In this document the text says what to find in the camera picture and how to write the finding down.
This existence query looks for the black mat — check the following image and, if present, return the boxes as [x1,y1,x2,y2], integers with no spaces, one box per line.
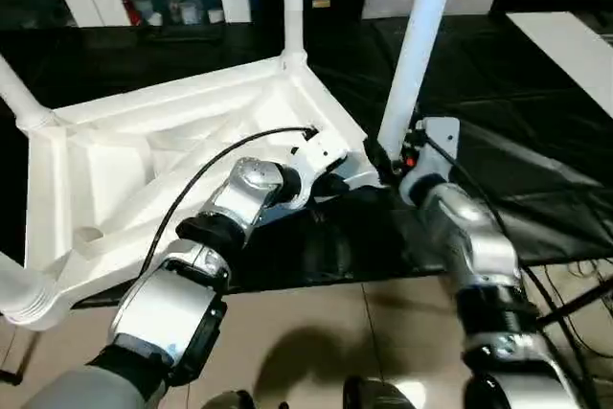
[0,11,613,309]

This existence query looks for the white flat panel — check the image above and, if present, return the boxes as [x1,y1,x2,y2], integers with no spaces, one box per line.
[506,11,613,122]

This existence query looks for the dark left robot leg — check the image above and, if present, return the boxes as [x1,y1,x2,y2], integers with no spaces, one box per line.
[208,389,256,409]

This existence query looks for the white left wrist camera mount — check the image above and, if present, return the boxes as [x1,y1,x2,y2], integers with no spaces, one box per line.
[286,128,350,213]

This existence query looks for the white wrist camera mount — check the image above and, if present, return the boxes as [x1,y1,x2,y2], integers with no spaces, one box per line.
[286,128,350,213]
[399,116,462,205]

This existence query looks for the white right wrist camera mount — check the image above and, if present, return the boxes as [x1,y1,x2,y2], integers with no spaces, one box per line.
[399,116,462,205]

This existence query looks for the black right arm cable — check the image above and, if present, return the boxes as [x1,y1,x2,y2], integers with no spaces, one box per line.
[424,135,595,409]

